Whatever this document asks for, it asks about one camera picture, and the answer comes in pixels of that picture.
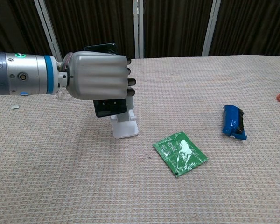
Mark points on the blue snack wrapper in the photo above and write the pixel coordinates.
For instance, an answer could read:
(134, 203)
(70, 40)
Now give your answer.
(232, 121)

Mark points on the black smartphone with blue edge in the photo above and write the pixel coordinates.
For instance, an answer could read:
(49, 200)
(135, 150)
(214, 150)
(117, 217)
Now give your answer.
(109, 108)

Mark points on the green tea sachet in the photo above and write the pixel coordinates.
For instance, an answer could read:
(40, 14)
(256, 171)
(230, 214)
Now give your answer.
(180, 154)

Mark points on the clear plastic holder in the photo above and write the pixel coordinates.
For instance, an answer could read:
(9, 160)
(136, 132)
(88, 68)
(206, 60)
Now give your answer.
(61, 95)

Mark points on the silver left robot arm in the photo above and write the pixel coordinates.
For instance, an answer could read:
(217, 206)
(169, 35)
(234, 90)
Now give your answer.
(21, 72)

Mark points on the white metal frame post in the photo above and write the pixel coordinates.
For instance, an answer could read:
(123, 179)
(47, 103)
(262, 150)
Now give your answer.
(47, 25)
(137, 28)
(211, 26)

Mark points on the white phone stand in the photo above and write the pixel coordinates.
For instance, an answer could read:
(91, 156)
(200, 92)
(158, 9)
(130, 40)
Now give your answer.
(124, 127)

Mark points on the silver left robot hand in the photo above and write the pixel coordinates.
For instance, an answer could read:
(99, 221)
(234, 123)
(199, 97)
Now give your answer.
(98, 75)

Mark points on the small pale paper scrap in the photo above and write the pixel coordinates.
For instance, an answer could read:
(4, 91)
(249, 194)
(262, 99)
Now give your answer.
(15, 106)

